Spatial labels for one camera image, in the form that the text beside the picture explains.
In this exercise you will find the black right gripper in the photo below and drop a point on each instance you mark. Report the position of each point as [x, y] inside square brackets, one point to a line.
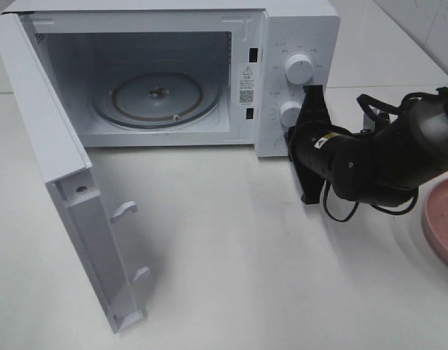
[316, 149]

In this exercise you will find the round white door button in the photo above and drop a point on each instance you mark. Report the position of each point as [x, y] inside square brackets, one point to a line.
[280, 144]

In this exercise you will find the pink round plate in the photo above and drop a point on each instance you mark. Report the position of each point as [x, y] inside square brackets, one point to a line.
[435, 220]

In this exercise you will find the white microwave door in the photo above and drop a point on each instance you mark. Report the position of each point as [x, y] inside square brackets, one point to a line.
[67, 169]

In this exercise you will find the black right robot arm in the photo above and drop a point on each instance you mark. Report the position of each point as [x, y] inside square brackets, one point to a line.
[384, 166]

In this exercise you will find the lower white round knob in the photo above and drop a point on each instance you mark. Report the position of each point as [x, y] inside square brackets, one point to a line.
[289, 112]

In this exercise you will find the white round knob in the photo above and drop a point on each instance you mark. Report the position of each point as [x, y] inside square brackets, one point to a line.
[289, 112]
[299, 68]

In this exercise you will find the upper white round knob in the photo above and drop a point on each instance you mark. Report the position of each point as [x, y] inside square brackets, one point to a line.
[299, 68]

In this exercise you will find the warning label with QR code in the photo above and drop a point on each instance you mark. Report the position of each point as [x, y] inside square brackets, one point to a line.
[246, 84]

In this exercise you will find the glass microwave turntable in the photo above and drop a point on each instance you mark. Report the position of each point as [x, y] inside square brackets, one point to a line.
[157, 100]

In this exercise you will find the white microwave oven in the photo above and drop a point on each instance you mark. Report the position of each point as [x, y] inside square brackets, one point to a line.
[93, 43]

